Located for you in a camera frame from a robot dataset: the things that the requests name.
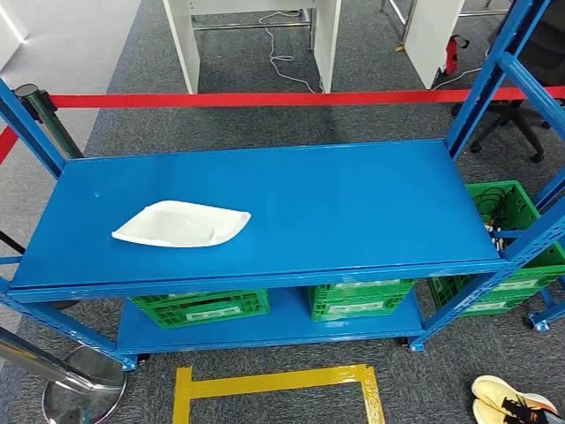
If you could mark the white plastic car part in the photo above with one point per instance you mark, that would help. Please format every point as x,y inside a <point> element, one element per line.
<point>176,225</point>

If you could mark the blue metal shelf rack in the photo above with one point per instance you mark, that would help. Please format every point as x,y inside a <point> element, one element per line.
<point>308,205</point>

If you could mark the long red barrier belt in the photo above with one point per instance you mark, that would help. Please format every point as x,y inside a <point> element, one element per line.
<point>265,99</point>

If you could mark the green plastic crate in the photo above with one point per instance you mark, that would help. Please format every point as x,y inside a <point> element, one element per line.
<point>353,301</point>
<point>212,310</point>

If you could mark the white desk with metal bar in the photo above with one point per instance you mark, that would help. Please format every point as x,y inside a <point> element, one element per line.
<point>185,47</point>

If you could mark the red bag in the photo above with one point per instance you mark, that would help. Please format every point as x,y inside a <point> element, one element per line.
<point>451,55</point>

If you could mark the pale yellow sneaker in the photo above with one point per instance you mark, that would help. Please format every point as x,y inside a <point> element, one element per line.
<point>485,412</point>
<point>498,389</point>

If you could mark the thin black pole stand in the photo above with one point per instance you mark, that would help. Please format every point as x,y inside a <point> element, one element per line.
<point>10,241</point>

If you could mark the short red barrier belt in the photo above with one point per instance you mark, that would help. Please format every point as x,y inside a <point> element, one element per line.
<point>7,143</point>

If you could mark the black office chair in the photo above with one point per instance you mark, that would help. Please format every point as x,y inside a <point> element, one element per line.
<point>543,52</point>

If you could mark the bright chrome stanchion post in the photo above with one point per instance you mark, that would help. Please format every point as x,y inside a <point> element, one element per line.
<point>26,357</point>

